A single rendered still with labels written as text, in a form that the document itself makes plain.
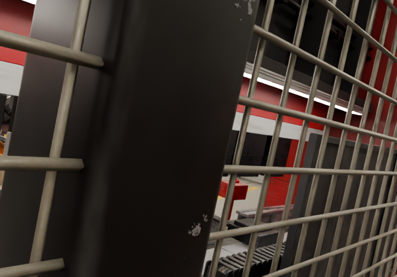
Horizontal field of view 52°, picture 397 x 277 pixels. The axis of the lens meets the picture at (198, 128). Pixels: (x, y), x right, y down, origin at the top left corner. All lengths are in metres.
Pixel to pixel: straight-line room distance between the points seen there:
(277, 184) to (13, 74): 1.59
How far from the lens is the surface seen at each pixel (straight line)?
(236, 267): 0.89
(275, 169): 0.17
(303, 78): 1.36
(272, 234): 1.25
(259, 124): 1.51
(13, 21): 0.88
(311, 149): 0.80
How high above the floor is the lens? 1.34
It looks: 3 degrees down
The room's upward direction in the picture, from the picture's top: 12 degrees clockwise
